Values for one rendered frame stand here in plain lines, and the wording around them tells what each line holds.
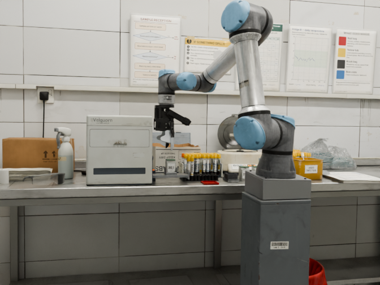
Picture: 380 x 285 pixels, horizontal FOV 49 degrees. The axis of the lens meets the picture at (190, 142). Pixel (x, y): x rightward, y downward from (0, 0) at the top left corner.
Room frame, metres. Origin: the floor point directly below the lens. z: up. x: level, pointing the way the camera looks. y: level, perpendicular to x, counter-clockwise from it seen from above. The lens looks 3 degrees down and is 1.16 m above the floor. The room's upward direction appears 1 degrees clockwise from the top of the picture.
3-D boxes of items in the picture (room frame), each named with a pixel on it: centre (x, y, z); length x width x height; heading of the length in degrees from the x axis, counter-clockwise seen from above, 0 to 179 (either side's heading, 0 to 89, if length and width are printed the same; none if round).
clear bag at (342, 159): (2.57, -0.93, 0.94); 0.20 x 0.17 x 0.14; 85
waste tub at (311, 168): (2.07, -0.57, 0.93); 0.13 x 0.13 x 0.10; 17
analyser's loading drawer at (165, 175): (1.85, 0.11, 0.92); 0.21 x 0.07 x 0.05; 102
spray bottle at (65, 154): (1.94, 0.59, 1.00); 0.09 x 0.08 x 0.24; 12
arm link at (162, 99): (1.85, 0.11, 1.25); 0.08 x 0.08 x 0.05
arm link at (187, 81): (1.79, 0.02, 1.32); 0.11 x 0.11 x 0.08; 44
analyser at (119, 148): (1.90, 0.31, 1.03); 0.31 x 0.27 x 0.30; 102
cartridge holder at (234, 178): (1.95, -0.20, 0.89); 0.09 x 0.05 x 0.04; 13
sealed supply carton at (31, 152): (2.13, 0.77, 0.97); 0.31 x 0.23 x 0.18; 96
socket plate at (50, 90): (2.30, 0.80, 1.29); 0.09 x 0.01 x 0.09; 102
